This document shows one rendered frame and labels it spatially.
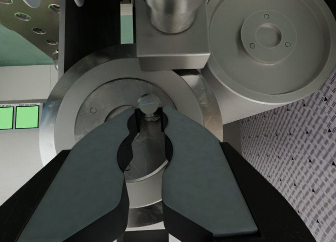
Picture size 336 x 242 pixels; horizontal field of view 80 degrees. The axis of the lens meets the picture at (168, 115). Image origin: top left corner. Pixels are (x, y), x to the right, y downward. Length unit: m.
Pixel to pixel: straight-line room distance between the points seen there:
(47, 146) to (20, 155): 0.41
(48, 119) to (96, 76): 0.05
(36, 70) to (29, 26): 3.04
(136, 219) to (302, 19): 0.22
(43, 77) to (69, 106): 3.28
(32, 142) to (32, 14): 0.29
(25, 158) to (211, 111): 0.49
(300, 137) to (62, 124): 0.24
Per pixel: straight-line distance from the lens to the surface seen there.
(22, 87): 3.56
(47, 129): 0.19
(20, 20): 0.49
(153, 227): 0.53
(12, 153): 0.61
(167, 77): 0.16
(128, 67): 0.17
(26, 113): 0.59
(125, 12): 0.64
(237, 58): 0.19
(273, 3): 0.23
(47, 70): 3.45
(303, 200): 0.28
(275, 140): 0.31
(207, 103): 0.17
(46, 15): 0.45
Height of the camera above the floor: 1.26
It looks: 8 degrees down
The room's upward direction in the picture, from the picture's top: 177 degrees clockwise
